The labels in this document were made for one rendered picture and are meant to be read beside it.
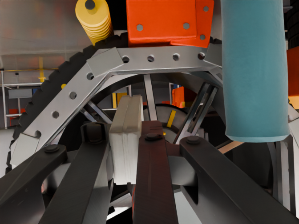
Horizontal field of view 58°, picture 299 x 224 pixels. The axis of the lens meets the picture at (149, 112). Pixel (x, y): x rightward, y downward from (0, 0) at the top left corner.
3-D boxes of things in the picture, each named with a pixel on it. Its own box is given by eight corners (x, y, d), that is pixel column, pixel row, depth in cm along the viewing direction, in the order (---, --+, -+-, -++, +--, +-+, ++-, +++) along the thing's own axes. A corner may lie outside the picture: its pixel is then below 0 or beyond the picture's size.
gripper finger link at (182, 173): (139, 160, 11) (209, 156, 11) (141, 120, 16) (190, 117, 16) (141, 190, 12) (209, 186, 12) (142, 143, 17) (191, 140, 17)
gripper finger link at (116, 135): (128, 185, 14) (114, 186, 14) (134, 133, 20) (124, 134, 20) (123, 130, 13) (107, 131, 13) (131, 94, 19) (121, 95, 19)
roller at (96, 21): (94, 34, 73) (95, 55, 74) (70, -14, 44) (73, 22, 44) (115, 33, 74) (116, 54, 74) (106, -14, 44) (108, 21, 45)
